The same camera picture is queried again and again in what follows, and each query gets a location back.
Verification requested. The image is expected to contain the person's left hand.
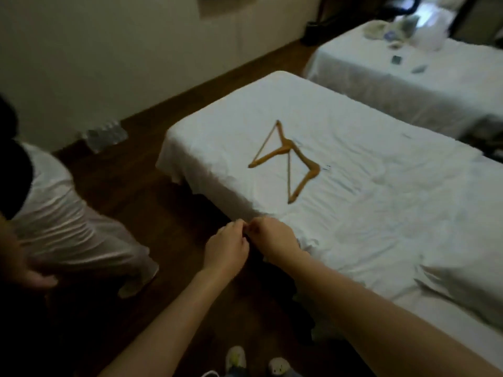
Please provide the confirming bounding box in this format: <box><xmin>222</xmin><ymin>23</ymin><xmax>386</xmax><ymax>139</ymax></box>
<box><xmin>202</xmin><ymin>219</ymin><xmax>250</xmax><ymax>281</ymax></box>

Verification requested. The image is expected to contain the person's right hand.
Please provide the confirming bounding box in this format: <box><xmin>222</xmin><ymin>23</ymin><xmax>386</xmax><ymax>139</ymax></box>
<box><xmin>245</xmin><ymin>216</ymin><xmax>305</xmax><ymax>268</ymax></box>

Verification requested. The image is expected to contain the black garment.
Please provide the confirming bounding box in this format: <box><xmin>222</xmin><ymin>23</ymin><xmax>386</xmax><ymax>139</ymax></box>
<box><xmin>241</xmin><ymin>231</ymin><xmax>320</xmax><ymax>347</ymax></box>

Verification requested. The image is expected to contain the person's left forearm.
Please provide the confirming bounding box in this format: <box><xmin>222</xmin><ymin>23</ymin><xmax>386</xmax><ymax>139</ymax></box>
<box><xmin>98</xmin><ymin>267</ymin><xmax>236</xmax><ymax>377</ymax></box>

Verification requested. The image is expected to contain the person's right forearm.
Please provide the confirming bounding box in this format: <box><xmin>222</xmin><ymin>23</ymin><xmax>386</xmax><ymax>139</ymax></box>
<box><xmin>289</xmin><ymin>249</ymin><xmax>503</xmax><ymax>377</ymax></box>

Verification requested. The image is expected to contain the wooden clothes hanger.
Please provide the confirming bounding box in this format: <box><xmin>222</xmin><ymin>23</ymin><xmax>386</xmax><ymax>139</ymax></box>
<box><xmin>248</xmin><ymin>120</ymin><xmax>294</xmax><ymax>169</ymax></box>
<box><xmin>286</xmin><ymin>144</ymin><xmax>322</xmax><ymax>205</ymax></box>

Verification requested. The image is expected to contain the bed with white sheet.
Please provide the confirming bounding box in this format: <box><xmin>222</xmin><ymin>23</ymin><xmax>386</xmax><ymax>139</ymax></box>
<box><xmin>156</xmin><ymin>70</ymin><xmax>503</xmax><ymax>366</ymax></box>
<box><xmin>304</xmin><ymin>19</ymin><xmax>503</xmax><ymax>140</ymax></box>

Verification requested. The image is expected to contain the person's left shoe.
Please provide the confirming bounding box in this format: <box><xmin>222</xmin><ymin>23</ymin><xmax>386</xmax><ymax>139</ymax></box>
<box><xmin>225</xmin><ymin>346</ymin><xmax>248</xmax><ymax>377</ymax></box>

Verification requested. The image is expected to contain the person's shoe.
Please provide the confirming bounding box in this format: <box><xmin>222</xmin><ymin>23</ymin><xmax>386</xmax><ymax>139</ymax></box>
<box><xmin>268</xmin><ymin>357</ymin><xmax>304</xmax><ymax>377</ymax></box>
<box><xmin>225</xmin><ymin>346</ymin><xmax>248</xmax><ymax>377</ymax></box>

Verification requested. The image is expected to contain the person's right shoe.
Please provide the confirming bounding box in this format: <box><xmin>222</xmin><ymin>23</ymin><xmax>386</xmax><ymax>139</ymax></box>
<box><xmin>268</xmin><ymin>357</ymin><xmax>304</xmax><ymax>377</ymax></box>

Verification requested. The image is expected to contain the pack of water bottles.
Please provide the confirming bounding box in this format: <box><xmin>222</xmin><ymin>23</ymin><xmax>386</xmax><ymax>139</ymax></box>
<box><xmin>80</xmin><ymin>121</ymin><xmax>129</xmax><ymax>154</ymax></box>

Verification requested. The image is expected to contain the dark waste bin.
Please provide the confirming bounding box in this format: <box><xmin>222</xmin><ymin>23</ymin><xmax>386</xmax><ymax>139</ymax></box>
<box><xmin>305</xmin><ymin>20</ymin><xmax>327</xmax><ymax>47</ymax></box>

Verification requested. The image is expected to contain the white pillow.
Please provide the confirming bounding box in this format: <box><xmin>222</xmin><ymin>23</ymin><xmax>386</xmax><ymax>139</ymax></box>
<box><xmin>415</xmin><ymin>261</ymin><xmax>503</xmax><ymax>332</ymax></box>

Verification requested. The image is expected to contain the crumpled white bag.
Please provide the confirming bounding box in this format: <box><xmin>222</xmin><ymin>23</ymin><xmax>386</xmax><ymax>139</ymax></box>
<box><xmin>362</xmin><ymin>20</ymin><xmax>390</xmax><ymax>40</ymax></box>

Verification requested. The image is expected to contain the clear plastic bag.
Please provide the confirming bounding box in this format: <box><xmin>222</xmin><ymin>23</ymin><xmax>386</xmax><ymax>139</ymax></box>
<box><xmin>411</xmin><ymin>22</ymin><xmax>449</xmax><ymax>52</ymax></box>

